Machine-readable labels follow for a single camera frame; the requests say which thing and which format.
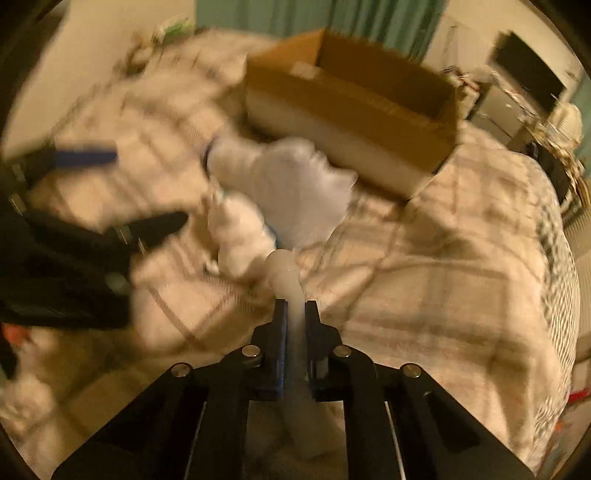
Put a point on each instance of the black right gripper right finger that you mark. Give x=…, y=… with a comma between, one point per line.
x=373, y=396

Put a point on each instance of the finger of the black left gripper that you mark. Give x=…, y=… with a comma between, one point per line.
x=64, y=158
x=147, y=233

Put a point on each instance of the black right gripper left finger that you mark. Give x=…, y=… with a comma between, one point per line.
x=222, y=392

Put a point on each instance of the white curved tube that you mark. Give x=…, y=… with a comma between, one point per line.
x=309, y=423

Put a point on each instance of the white bear plush toy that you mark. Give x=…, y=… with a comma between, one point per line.
x=240, y=234

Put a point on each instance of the white knit glove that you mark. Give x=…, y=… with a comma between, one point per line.
x=302, y=197

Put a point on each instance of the plaid bed blanket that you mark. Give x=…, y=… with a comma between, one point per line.
x=473, y=279

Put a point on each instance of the bedside cardboard box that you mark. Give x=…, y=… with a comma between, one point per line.
x=143, y=48

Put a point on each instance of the brown cardboard box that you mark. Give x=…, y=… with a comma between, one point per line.
x=368, y=108

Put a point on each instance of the grey mini fridge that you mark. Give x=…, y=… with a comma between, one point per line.
x=497, y=113

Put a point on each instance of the white oval vanity mirror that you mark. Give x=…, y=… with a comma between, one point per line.
x=565, y=126

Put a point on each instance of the green window curtain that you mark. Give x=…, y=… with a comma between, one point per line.
x=407, y=26

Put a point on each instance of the black wall television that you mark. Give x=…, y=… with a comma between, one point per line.
x=525, y=66

